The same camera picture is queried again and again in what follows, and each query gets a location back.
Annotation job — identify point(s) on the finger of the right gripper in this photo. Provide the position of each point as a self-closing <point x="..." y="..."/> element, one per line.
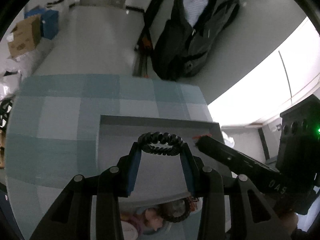
<point x="237" y="162"/>

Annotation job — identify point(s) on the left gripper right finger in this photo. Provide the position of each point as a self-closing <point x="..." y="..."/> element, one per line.
<point x="236" y="211"/>

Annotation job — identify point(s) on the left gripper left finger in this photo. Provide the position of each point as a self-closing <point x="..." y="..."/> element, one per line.
<point x="91" y="204"/>

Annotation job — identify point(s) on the right hand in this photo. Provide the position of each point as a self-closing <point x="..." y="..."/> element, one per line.
<point x="290" y="222"/>

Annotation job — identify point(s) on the white purple round container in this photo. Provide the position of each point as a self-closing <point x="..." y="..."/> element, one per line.
<point x="129" y="231"/>

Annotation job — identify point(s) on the teal checked tablecloth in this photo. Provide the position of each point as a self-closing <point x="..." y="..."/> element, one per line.
<point x="54" y="124"/>

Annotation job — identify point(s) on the black hanging jacket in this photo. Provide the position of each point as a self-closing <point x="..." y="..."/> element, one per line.
<point x="182" y="50"/>

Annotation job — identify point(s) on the white bags on floor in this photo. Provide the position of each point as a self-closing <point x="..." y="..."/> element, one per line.
<point x="15" y="71"/>

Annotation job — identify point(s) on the striped shirt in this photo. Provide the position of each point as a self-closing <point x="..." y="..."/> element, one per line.
<point x="193" y="10"/>

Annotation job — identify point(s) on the brown cardboard box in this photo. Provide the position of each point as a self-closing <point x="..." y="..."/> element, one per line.
<point x="25" y="36"/>

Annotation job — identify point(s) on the blue box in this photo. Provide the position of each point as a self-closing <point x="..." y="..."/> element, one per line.
<point x="49" y="21"/>

